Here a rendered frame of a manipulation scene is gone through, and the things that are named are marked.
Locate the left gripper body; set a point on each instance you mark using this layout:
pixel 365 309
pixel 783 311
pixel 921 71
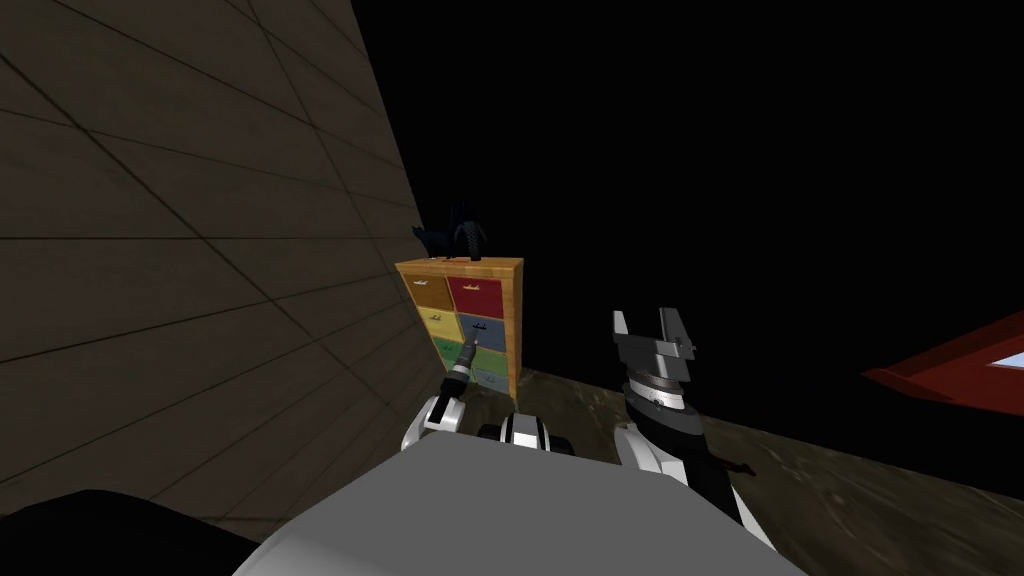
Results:
pixel 471 347

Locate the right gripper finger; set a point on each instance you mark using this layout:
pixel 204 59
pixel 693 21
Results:
pixel 622 325
pixel 674 325

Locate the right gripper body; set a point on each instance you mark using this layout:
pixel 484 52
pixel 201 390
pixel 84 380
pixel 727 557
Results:
pixel 656 360

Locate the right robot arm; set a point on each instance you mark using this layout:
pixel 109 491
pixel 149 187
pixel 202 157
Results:
pixel 670 436

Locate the grey-blue drawer front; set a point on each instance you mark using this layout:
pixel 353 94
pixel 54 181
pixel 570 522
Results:
pixel 490 334

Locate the wooden chest with coloured drawers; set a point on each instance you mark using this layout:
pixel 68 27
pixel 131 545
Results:
pixel 512 320

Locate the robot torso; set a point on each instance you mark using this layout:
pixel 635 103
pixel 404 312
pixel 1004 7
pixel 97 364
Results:
pixel 512 512

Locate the red furniture piece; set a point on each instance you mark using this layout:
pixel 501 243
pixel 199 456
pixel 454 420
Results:
pixel 952 364

